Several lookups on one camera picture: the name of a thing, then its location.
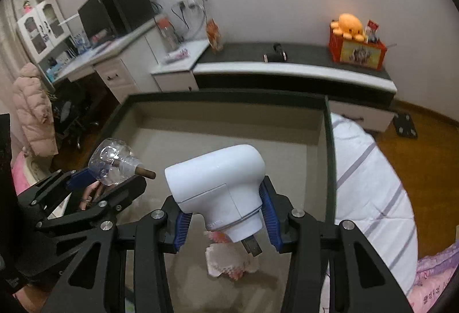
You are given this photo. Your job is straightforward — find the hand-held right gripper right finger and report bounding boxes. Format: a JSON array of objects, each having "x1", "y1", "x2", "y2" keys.
[{"x1": 258, "y1": 175, "x2": 413, "y2": 313}]

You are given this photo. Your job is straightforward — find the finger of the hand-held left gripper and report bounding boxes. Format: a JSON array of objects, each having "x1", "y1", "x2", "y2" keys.
[
  {"x1": 34, "y1": 175, "x2": 148, "y2": 240},
  {"x1": 17, "y1": 169, "x2": 104, "y2": 215}
]

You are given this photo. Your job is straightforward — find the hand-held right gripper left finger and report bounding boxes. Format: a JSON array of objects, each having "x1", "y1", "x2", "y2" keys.
[{"x1": 41, "y1": 198, "x2": 194, "y2": 313}]

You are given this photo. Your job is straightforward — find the white plug-in device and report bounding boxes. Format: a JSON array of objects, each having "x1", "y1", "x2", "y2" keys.
[{"x1": 164, "y1": 144, "x2": 266, "y2": 257}]

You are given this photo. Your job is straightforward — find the grey storage box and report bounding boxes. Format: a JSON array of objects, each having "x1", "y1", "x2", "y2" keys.
[{"x1": 50, "y1": 90, "x2": 338, "y2": 313}]

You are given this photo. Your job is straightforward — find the crumpled pink white wrapper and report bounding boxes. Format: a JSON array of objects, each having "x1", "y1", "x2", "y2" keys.
[{"x1": 204, "y1": 230, "x2": 259, "y2": 279}]

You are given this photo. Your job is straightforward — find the black office chair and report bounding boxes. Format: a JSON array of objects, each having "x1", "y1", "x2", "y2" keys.
[{"x1": 50, "y1": 83, "x2": 101, "y2": 149}]

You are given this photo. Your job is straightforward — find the pink puffer jacket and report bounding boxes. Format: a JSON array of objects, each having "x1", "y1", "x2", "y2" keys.
[{"x1": 12, "y1": 63, "x2": 60, "y2": 157}]

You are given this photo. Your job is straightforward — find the white striped duvet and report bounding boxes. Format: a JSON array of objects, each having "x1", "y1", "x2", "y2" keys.
[{"x1": 323, "y1": 112, "x2": 418, "y2": 299}]

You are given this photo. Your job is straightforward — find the white desk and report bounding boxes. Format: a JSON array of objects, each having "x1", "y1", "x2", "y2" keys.
[{"x1": 50, "y1": 13, "x2": 169, "y2": 104}]

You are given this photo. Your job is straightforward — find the white nightstand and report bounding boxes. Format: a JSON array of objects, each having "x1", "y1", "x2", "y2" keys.
[{"x1": 151, "y1": 38, "x2": 210, "y2": 93}]

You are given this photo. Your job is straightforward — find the blue white carton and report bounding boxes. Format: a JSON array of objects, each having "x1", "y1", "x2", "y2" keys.
[{"x1": 70, "y1": 31, "x2": 90, "y2": 53}]

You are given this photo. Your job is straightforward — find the beige curtain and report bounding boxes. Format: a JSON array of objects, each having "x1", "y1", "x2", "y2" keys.
[{"x1": 0, "y1": 0, "x2": 23, "y2": 113}]

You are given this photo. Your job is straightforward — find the pink white packet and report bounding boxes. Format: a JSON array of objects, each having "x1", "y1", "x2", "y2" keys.
[{"x1": 165, "y1": 48, "x2": 190, "y2": 63}]

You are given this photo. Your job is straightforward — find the white glass-door cabinet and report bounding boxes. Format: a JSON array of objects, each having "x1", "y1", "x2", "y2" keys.
[{"x1": 16, "y1": 0, "x2": 70, "y2": 64}]

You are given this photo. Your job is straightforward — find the black monitor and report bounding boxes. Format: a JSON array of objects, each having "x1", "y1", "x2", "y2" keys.
[{"x1": 77, "y1": 0, "x2": 117, "y2": 41}]

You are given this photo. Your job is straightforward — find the black cylindrical device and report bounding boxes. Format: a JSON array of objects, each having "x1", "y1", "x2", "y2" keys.
[{"x1": 263, "y1": 43, "x2": 288, "y2": 63}]

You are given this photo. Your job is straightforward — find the low cabinet with dark top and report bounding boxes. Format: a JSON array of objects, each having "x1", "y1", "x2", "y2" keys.
[{"x1": 193, "y1": 42, "x2": 398, "y2": 132}]

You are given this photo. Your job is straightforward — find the black floor scale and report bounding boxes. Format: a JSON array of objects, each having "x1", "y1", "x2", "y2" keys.
[{"x1": 392, "y1": 111, "x2": 419, "y2": 139}]

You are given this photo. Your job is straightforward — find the clear jar with red lid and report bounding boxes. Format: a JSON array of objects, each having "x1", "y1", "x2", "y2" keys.
[{"x1": 157, "y1": 17, "x2": 179, "y2": 52}]

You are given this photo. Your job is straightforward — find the pink printed blanket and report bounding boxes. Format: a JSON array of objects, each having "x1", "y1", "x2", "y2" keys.
[{"x1": 405, "y1": 245, "x2": 458, "y2": 313}]

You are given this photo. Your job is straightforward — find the black computer tower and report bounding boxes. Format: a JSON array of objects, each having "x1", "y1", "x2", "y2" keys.
[{"x1": 108, "y1": 0, "x2": 156, "y2": 34}]

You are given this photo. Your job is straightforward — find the orange snack bag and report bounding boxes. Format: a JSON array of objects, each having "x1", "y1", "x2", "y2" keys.
[{"x1": 205, "y1": 18, "x2": 223, "y2": 52}]

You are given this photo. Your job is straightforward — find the red printed box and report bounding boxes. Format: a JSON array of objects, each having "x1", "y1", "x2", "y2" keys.
[{"x1": 329, "y1": 30, "x2": 387, "y2": 70}]

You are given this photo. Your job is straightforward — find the orange octopus plush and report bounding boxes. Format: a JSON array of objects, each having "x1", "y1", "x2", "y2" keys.
[{"x1": 330, "y1": 13, "x2": 366, "y2": 39}]

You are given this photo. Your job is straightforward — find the red white cards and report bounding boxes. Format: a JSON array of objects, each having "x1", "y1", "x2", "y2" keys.
[{"x1": 364, "y1": 20, "x2": 382, "y2": 44}]

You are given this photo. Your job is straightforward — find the black cable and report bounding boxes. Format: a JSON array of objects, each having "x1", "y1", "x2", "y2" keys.
[{"x1": 171, "y1": 2, "x2": 190, "y2": 42}]

